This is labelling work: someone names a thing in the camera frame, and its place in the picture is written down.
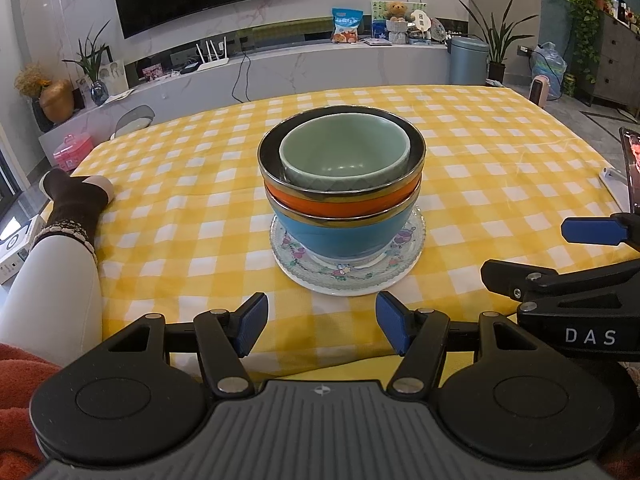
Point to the yellow checkered tablecloth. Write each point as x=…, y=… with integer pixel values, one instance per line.
x=175, y=210

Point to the brown teddy bear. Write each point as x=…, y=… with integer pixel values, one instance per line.
x=396, y=11

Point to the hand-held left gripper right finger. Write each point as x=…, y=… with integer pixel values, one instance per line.
x=395, y=322

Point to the white box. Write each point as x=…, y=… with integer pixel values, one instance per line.
x=17, y=250

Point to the smartphone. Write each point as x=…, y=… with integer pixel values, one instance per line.
x=632, y=170

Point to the clear glass plate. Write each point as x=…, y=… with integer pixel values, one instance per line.
x=290, y=272

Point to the potted long-leaf plant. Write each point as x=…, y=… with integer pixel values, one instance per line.
x=497, y=55

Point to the blue vase with plant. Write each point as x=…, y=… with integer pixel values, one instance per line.
x=99, y=92

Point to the blue water jug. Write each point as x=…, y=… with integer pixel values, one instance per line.
x=549, y=70

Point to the green can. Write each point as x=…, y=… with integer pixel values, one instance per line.
x=569, y=86

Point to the white router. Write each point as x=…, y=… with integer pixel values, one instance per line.
x=214, y=62

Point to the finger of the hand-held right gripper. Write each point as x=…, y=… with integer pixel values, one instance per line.
x=575, y=285
x=592, y=231

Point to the white pot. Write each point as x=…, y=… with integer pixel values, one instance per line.
x=396, y=31

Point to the green printed board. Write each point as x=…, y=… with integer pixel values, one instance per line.
x=378, y=15

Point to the dried yellow flowers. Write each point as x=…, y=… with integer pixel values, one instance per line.
x=30, y=80

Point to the brown vase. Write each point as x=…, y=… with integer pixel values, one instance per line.
x=57, y=101

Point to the blue steel bowl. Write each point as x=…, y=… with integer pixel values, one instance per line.
x=340, y=237

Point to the pink photo frame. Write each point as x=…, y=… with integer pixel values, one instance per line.
x=152, y=72

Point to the orange steel bowl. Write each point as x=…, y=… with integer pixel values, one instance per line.
x=340, y=205

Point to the round hand fan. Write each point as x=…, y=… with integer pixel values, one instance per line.
x=438, y=30

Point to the white picture card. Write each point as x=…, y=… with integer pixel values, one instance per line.
x=112, y=76

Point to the trailing green plant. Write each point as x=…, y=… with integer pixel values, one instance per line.
x=582, y=10

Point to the orange blanket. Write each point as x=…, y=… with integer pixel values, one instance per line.
x=20, y=410

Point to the grey-blue trash can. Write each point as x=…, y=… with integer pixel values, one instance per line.
x=468, y=62

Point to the blue snack bag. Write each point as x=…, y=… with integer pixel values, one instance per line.
x=346, y=25

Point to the white fruit-print plate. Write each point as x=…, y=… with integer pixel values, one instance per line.
x=350, y=291

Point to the grey cabinet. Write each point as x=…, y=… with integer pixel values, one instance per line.
x=615, y=65

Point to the pink plastic box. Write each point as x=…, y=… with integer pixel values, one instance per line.
x=72, y=152

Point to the white phone stand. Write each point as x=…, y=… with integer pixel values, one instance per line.
x=612, y=180

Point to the green ceramic bowl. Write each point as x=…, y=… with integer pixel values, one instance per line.
x=345, y=147

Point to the pink space heater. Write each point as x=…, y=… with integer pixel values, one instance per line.
x=540, y=91

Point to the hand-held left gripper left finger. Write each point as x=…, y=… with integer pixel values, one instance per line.
x=252, y=325

